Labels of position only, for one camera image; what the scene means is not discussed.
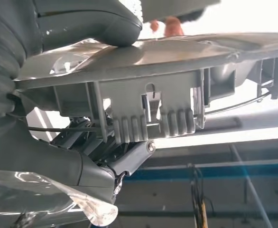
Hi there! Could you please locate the black hanging cable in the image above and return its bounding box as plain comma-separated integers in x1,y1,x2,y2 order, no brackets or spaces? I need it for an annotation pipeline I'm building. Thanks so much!
189,163,209,228

